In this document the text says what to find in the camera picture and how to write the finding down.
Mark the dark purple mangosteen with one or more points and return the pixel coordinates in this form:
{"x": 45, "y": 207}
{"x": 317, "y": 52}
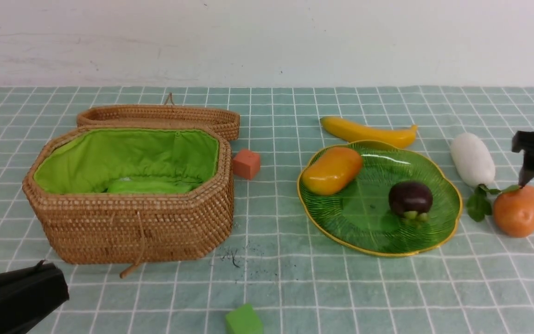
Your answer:
{"x": 410, "y": 200}

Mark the white radish with leaves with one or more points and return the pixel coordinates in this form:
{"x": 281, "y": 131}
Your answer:
{"x": 477, "y": 169}

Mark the green glass leaf plate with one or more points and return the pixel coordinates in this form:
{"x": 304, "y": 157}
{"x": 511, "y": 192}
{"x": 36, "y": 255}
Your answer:
{"x": 359, "y": 216}

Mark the green foam cube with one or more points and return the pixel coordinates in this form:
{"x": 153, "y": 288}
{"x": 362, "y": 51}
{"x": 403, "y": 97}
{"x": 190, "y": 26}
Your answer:
{"x": 243, "y": 320}

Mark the green ridged gourd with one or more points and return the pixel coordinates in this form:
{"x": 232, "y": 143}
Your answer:
{"x": 128, "y": 186}

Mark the green fabric basket lining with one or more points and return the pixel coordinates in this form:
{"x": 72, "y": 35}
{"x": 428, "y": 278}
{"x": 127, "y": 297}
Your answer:
{"x": 89, "y": 163}

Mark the orange foam cube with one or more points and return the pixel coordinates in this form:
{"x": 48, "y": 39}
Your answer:
{"x": 246, "y": 164}

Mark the teal checkered tablecloth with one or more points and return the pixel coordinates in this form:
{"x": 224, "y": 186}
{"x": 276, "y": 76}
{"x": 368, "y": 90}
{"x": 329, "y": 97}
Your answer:
{"x": 297, "y": 280}

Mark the orange brown potato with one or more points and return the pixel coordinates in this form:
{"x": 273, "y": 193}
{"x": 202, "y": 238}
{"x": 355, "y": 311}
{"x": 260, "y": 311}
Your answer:
{"x": 513, "y": 212}

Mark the woven rattan basket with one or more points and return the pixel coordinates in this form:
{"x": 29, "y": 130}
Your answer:
{"x": 96, "y": 228}

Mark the woven rattan basket lid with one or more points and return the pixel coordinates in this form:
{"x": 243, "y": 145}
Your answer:
{"x": 224, "y": 122}

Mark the yellow banana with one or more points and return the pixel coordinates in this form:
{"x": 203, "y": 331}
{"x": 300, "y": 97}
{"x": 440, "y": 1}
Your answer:
{"x": 352, "y": 131}

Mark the orange yellow mango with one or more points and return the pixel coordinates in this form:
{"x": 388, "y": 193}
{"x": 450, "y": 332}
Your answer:
{"x": 332, "y": 171}

